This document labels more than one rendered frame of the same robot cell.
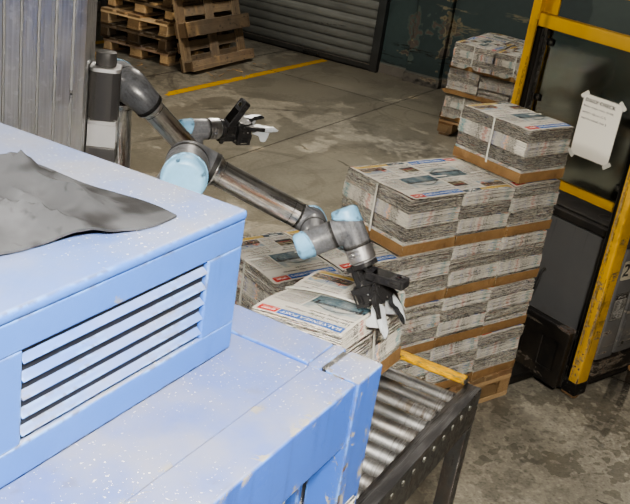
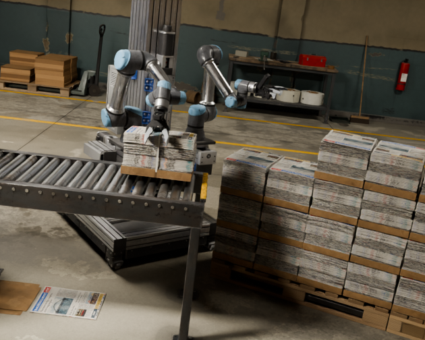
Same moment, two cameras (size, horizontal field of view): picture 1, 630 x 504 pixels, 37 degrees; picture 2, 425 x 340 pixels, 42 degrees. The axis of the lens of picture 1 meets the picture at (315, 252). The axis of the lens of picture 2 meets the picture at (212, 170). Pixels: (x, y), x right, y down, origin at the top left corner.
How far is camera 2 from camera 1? 3.08 m
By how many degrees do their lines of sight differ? 58
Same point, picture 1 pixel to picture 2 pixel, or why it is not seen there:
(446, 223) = (354, 168)
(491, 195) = (398, 161)
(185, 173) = (119, 56)
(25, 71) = (135, 28)
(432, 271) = (345, 200)
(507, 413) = not seen: outside the picture
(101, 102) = (160, 46)
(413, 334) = (330, 241)
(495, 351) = (418, 299)
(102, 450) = not seen: outside the picture
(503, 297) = (421, 253)
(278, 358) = not seen: outside the picture
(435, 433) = (139, 197)
